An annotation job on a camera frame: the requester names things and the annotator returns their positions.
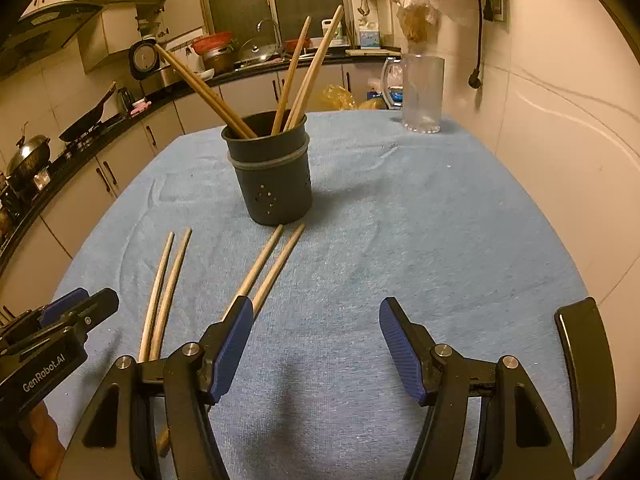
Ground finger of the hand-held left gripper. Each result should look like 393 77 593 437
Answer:
40 287 91 326
55 287 121 341

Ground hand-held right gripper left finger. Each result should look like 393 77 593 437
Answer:
57 296 255 480

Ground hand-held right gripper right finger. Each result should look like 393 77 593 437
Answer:
379 297 578 480

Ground wooden chopstick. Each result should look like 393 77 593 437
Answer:
156 42 258 138
271 16 312 136
284 4 346 132
154 46 251 140
221 224 285 321
251 223 307 317
138 231 176 363
149 227 193 457

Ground dark perforated chopstick holder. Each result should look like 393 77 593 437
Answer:
221 109 313 226

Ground person's left hand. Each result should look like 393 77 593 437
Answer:
27 402 66 468

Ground blue tablecloth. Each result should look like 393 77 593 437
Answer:
40 110 601 480

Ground gas stove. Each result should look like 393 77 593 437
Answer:
30 132 108 188

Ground beige lower kitchen cabinets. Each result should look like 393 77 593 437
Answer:
0 62 401 311

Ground steel wok with lid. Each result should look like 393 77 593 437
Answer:
5 134 52 181

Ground black frying pan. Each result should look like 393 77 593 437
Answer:
59 81 118 142

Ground black rounded panel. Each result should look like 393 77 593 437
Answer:
554 297 617 470

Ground rice cooker with open lid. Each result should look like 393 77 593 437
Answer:
129 35 176 88

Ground yellow plastic bag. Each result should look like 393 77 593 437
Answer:
322 84 386 111

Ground clear glass pitcher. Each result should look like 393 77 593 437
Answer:
381 54 446 134

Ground black kitchen countertop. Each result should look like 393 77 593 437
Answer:
0 47 401 266

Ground metal cooking pot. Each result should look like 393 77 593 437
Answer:
202 47 237 75

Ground range hood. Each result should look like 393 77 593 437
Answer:
0 2 106 78

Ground red plastic basin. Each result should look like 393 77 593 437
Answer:
191 31 234 56

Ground glass pot lid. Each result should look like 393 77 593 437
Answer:
237 37 278 63

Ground blue white carton box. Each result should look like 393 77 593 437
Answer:
357 22 382 50

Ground chrome sink faucet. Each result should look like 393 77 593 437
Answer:
256 18 283 48

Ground white jug green label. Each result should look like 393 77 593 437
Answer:
320 17 346 46

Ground hanging bag brown contents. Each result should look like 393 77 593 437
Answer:
390 0 441 43

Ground kitchen window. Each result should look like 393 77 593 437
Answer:
197 0 351 46

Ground black power cable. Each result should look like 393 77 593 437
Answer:
467 0 488 88

